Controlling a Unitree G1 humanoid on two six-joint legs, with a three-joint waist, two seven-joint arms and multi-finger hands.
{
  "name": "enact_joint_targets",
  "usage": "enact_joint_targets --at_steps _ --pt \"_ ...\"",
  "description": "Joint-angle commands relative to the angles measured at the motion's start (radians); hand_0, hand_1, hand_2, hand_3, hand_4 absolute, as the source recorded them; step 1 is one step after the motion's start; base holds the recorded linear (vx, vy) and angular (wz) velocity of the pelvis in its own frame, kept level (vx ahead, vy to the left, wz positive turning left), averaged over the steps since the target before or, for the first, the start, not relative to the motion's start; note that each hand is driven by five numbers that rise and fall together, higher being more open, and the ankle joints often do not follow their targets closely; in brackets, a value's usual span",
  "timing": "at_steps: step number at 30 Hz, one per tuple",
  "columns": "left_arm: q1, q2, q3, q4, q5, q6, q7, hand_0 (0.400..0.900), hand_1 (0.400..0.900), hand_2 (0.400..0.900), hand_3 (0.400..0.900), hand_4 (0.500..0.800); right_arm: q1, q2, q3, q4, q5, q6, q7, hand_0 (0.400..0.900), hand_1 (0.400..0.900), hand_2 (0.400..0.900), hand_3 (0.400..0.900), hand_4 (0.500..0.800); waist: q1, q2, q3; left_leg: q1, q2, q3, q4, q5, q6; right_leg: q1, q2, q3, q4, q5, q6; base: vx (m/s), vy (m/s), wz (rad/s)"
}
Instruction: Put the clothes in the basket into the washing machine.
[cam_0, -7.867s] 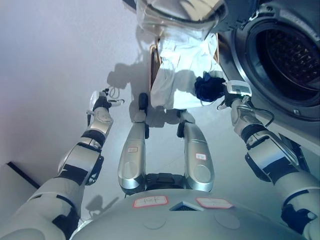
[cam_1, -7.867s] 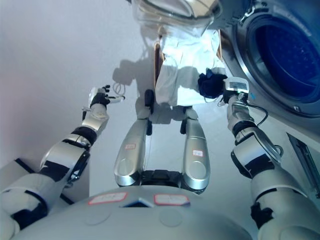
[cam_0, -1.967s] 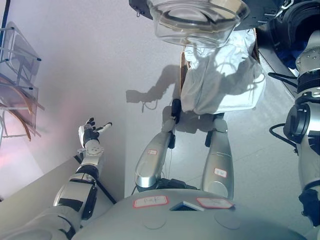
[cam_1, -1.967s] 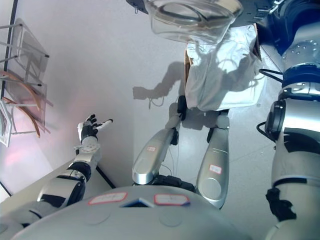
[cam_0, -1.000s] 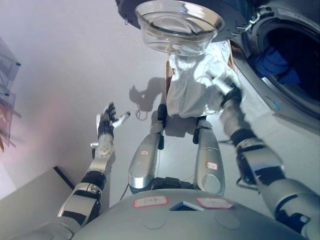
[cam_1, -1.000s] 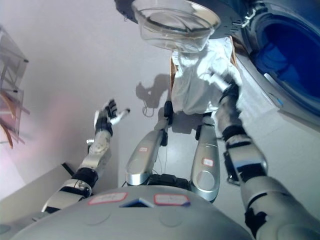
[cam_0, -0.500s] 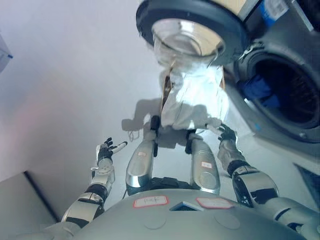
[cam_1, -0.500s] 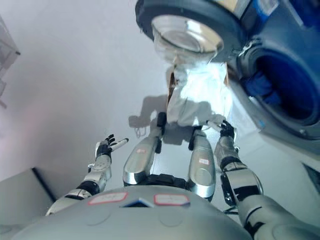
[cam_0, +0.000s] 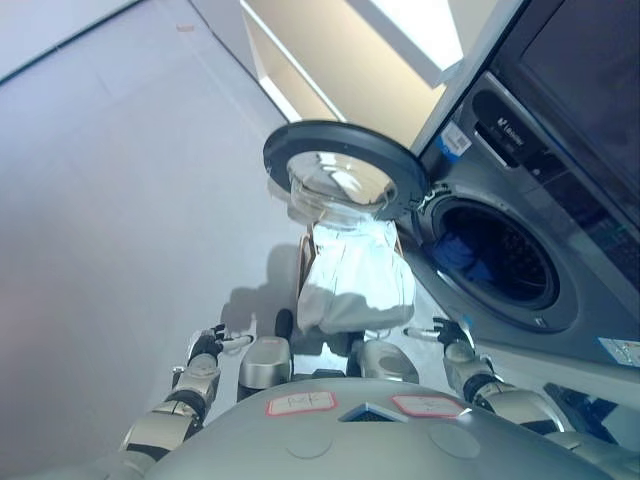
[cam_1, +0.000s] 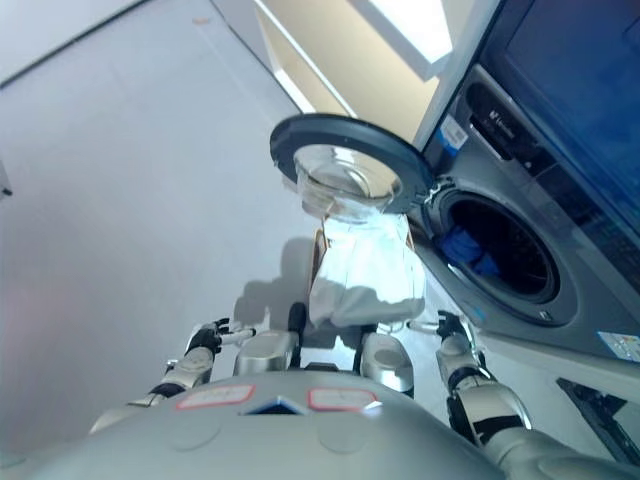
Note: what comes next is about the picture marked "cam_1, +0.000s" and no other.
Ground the silver robot torso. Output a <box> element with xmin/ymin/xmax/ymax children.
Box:
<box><xmin>0</xmin><ymin>369</ymin><xmax>640</xmax><ymax>480</ymax></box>

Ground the silver robot leg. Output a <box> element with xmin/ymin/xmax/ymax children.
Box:
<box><xmin>233</xmin><ymin>330</ymin><xmax>297</xmax><ymax>377</ymax></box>
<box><xmin>358</xmin><ymin>332</ymin><xmax>417</xmax><ymax>400</ymax></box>

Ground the red-bordered white sticker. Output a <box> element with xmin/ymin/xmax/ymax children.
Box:
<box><xmin>306</xmin><ymin>386</ymin><xmax>379</xmax><ymax>412</ymax></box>
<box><xmin>174</xmin><ymin>383</ymin><xmax>257</xmax><ymax>412</ymax></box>

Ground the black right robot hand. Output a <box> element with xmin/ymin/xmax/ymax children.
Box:
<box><xmin>409</xmin><ymin>309</ymin><xmax>472</xmax><ymax>344</ymax></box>

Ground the silver right robot leg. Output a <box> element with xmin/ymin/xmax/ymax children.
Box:
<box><xmin>358</xmin><ymin>332</ymin><xmax>417</xmax><ymax>400</ymax></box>

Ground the white machine platform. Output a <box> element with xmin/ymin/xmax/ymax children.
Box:
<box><xmin>473</xmin><ymin>348</ymin><xmax>640</xmax><ymax>397</ymax></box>

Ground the grey front-load washing machine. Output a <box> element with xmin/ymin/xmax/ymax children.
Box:
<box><xmin>409</xmin><ymin>62</ymin><xmax>640</xmax><ymax>362</ymax></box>

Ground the silver left robot leg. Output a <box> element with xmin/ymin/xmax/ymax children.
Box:
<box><xmin>233</xmin><ymin>330</ymin><xmax>297</xmax><ymax>377</ymax></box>

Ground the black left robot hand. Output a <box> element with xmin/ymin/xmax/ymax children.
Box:
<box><xmin>187</xmin><ymin>317</ymin><xmax>259</xmax><ymax>354</ymax></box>

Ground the round washing machine door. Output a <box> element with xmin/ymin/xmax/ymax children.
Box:
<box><xmin>269</xmin><ymin>113</ymin><xmax>436</xmax><ymax>227</ymax></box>

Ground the navy blue garment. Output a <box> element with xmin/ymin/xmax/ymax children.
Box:
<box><xmin>438</xmin><ymin>224</ymin><xmax>502</xmax><ymax>278</ymax></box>

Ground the black left robot foot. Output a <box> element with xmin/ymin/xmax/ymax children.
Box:
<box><xmin>288</xmin><ymin>301</ymin><xmax>308</xmax><ymax>347</ymax></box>

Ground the blue white barcode label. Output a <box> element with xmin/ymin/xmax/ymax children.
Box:
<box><xmin>433</xmin><ymin>116</ymin><xmax>467</xmax><ymax>152</ymax></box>

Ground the white cloth garment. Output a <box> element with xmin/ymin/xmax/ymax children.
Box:
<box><xmin>306</xmin><ymin>211</ymin><xmax>428</xmax><ymax>330</ymax></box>

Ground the dark stacked dryer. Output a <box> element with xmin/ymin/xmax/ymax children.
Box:
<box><xmin>477</xmin><ymin>0</ymin><xmax>640</xmax><ymax>202</ymax></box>

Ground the blue white energy label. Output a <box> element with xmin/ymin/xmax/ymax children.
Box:
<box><xmin>596</xmin><ymin>330</ymin><xmax>640</xmax><ymax>365</ymax></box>

